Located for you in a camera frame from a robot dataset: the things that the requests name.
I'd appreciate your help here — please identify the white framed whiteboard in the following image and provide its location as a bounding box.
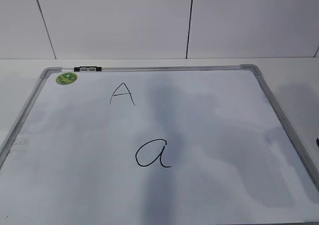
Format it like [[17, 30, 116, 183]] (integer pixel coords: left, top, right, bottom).
[[0, 65, 319, 225]]

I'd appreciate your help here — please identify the black board hanger clip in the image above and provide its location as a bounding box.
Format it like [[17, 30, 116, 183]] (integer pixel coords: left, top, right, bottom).
[[73, 66, 102, 72]]

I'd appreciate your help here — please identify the round green magnet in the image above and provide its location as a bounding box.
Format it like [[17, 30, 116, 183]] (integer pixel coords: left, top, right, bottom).
[[56, 72, 78, 85]]

